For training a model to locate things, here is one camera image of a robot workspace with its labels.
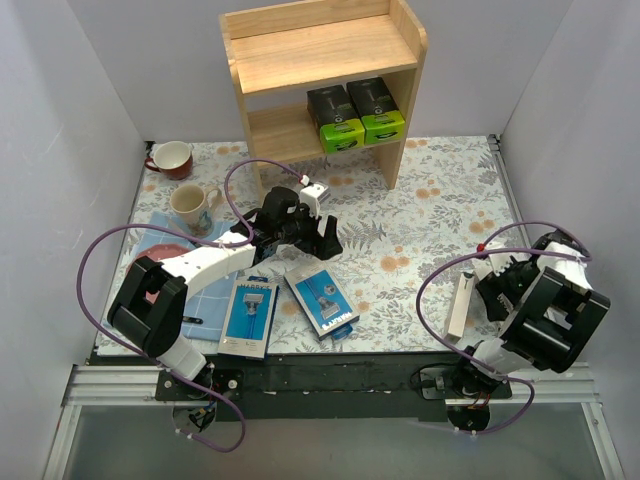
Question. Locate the blue checked cloth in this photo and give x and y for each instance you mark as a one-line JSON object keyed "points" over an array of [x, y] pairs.
{"points": [[209, 304]]}

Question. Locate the blue Harry's razor pack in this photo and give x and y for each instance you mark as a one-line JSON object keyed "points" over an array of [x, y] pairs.
{"points": [[249, 317], [323, 300]]}

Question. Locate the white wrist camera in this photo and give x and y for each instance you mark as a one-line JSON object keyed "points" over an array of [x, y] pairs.
{"points": [[313, 194], [493, 263]]}

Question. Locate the aluminium rail frame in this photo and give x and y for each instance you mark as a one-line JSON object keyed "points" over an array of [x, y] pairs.
{"points": [[111, 427]]}

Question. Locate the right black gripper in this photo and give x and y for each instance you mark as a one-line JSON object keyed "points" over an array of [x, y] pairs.
{"points": [[491, 292]]}

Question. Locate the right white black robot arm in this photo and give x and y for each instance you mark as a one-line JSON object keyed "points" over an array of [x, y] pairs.
{"points": [[546, 308]]}

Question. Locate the floral patterned tablecloth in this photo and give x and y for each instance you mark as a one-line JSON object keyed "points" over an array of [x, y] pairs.
{"points": [[449, 197]]}

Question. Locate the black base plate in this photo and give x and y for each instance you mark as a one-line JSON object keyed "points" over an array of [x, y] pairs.
{"points": [[331, 386]]}

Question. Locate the green black Gillette razor box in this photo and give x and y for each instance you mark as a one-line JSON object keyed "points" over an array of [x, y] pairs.
{"points": [[379, 114], [335, 118]]}

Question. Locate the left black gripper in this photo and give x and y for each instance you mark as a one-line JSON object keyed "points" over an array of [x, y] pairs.
{"points": [[310, 231]]}

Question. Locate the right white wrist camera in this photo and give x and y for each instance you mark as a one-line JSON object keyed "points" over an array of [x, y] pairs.
{"points": [[493, 263]]}

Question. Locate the red ceramic mug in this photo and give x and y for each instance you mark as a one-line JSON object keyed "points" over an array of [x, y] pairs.
{"points": [[173, 159]]}

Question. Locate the knife with wooden handle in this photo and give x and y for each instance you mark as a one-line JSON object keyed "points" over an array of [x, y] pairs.
{"points": [[192, 321]]}

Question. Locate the long white Harry's box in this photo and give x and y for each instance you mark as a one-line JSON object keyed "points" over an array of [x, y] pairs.
{"points": [[459, 307]]}

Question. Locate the wooden two-tier shelf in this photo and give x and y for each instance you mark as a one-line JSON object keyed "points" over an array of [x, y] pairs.
{"points": [[310, 44]]}

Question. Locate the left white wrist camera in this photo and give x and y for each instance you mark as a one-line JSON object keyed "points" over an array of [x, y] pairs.
{"points": [[313, 194]]}

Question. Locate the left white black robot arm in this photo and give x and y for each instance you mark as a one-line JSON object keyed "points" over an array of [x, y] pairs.
{"points": [[149, 306]]}

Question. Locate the pink dotted plate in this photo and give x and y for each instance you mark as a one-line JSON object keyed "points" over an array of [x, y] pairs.
{"points": [[160, 252]]}

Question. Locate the cream ceramic mug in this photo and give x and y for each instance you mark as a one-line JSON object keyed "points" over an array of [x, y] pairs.
{"points": [[196, 206]]}

